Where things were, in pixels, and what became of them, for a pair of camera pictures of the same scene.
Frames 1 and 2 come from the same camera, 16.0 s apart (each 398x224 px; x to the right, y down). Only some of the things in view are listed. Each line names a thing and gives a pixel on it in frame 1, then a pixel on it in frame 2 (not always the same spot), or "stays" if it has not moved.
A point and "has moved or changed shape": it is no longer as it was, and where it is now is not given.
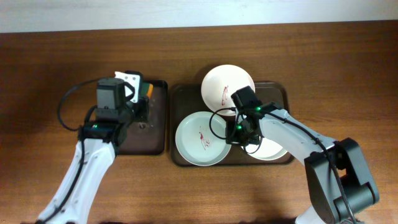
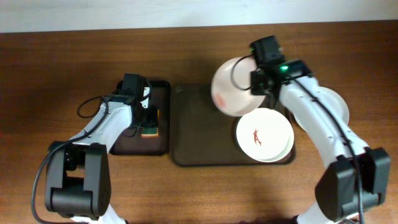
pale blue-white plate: x=196 y=142 → x=337 y=102
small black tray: x=149 y=137 stays
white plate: x=220 y=83 has moved or changed shape
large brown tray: x=187 y=99 stays
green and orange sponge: x=147 y=89 has moved or changed shape
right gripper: x=231 y=137 → x=254 y=78
